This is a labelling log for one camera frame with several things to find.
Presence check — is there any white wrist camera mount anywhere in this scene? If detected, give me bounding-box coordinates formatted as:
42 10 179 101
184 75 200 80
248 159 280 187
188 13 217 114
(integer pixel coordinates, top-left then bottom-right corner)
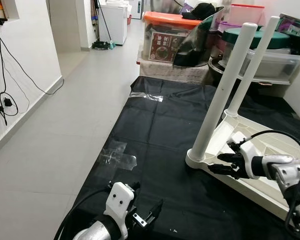
105 182 137 238
229 134 266 178

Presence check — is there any white plastic table top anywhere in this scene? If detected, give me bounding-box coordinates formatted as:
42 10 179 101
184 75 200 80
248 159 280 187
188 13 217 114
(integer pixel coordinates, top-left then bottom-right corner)
185 110 300 221

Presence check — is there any orange-lidded storage box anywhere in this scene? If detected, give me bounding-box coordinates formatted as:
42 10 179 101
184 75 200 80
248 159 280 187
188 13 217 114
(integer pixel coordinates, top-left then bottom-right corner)
142 11 203 63

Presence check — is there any thin black wall cable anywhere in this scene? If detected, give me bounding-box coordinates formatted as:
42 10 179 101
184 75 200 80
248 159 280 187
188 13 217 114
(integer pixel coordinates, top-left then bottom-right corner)
0 27 65 96

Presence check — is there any looped black wall cable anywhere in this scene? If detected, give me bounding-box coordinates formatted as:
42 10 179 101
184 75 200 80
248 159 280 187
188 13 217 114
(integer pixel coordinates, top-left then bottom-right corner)
0 30 18 126

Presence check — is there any black wok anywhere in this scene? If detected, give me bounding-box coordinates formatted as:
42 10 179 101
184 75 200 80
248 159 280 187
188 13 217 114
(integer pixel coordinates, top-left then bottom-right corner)
209 54 291 83

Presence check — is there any dark curved glossy panel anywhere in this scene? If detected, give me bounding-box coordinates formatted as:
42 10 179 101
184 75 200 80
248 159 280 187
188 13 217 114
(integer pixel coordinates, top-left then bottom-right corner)
172 6 226 68

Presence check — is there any black floor mop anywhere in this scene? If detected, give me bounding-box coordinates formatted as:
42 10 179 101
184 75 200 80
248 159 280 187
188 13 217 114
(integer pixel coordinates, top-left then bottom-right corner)
92 0 116 50

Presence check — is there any white appliance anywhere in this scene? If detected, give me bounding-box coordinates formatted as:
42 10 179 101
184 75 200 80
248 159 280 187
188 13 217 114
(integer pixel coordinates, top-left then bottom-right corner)
99 0 131 47

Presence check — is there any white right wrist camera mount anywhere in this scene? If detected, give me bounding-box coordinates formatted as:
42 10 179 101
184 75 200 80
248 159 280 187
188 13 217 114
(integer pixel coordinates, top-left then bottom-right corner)
229 134 266 178

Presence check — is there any black tablecloth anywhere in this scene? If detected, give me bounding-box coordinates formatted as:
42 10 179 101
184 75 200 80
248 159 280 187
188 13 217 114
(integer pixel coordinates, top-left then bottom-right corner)
55 76 300 240

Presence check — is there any beige bench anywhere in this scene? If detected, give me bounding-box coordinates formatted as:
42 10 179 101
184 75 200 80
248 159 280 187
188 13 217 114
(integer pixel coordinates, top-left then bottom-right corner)
137 57 211 83

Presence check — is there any green round pot lid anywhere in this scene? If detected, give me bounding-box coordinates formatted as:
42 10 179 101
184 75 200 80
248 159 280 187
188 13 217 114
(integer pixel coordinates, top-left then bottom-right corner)
221 27 291 50

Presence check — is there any dark framed panel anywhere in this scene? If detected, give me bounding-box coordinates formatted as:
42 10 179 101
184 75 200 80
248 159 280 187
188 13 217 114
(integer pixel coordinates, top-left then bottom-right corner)
277 15 300 56

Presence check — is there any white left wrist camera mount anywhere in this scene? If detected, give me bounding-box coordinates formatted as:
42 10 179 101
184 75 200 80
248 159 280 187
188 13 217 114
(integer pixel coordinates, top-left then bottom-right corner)
105 182 137 238

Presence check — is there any pink box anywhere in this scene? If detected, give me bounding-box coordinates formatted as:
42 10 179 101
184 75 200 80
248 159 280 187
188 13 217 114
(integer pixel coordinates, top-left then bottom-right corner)
227 4 266 27

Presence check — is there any clear plastic container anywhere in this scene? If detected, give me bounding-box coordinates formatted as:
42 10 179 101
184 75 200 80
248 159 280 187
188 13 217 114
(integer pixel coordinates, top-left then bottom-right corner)
230 45 300 81

